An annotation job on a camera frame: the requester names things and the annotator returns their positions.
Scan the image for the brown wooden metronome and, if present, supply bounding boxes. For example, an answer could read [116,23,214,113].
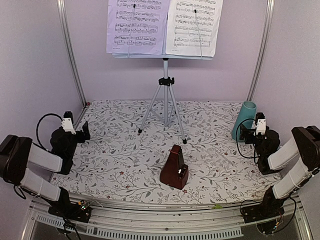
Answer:
[159,144,189,190]

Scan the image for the light blue music stand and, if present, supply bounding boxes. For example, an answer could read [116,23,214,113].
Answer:
[111,0,216,145]

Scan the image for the white sheet music page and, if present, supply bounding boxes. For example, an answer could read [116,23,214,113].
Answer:
[165,0,223,58]

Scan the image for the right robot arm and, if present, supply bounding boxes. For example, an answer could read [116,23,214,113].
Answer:
[236,119,320,218]

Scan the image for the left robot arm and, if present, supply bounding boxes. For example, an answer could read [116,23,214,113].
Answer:
[0,118,91,217]

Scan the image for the teal cup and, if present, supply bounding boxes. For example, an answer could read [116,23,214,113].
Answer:
[231,101,257,143]

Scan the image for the floral patterned table mat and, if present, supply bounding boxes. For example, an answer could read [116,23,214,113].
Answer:
[51,100,281,205]

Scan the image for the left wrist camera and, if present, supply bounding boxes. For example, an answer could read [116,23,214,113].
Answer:
[61,111,76,135]

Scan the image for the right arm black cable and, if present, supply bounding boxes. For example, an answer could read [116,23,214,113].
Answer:
[235,117,261,165]

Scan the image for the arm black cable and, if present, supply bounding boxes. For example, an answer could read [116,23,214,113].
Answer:
[235,117,261,165]
[35,113,63,151]

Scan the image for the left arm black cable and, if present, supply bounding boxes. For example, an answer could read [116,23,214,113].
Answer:
[35,113,63,151]

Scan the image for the aluminium base frame rail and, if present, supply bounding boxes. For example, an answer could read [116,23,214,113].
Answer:
[21,193,315,240]

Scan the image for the left aluminium frame post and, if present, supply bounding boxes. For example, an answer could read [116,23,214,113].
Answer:
[56,0,87,107]

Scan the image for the aluminium frame post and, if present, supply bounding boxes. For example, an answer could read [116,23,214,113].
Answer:
[246,0,275,101]
[56,0,87,107]

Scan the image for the right aluminium frame post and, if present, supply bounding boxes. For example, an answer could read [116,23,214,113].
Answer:
[246,0,275,101]

